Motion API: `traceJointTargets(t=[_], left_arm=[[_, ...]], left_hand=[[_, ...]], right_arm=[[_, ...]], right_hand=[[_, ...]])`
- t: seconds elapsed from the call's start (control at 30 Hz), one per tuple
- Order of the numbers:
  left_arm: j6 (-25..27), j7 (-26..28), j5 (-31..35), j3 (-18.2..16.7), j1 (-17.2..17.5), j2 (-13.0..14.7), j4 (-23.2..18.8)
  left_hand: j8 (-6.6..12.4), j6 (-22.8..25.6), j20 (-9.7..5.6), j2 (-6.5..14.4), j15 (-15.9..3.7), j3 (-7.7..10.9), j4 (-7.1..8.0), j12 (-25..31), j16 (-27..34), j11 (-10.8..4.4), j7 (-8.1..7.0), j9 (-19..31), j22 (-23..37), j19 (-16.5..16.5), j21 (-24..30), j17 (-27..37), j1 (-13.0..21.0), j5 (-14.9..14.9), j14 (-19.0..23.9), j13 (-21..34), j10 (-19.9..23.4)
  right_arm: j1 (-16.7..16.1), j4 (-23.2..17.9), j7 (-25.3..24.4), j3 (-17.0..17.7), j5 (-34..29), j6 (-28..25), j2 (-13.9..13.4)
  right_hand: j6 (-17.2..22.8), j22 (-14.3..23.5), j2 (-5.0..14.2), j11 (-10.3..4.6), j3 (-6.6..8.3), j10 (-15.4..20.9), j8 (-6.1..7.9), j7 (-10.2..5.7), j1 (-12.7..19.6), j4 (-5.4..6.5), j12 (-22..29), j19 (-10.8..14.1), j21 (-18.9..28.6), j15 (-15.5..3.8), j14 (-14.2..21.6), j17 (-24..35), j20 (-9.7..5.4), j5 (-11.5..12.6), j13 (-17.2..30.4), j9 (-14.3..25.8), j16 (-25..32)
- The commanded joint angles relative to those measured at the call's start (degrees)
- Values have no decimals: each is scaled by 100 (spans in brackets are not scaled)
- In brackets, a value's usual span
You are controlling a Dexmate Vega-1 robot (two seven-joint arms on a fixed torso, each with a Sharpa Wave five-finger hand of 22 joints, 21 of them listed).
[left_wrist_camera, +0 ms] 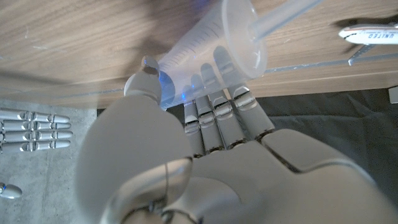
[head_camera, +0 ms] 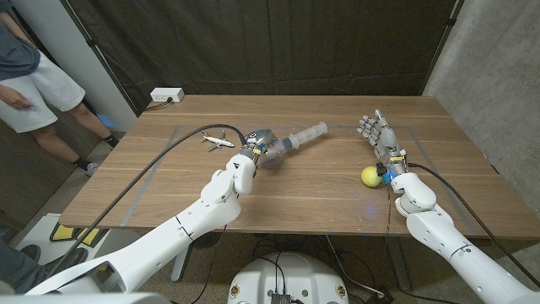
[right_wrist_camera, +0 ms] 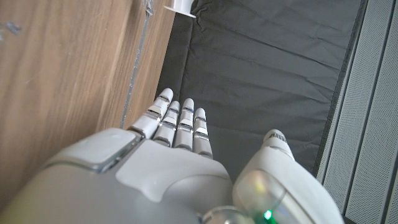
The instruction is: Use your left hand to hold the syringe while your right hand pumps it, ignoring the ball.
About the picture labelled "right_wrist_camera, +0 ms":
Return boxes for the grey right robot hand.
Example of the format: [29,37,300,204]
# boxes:
[0,88,345,224]

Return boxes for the clear plastic syringe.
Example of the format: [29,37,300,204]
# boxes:
[164,0,197,19]

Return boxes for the black backdrop curtain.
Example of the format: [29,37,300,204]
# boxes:
[155,0,368,184]

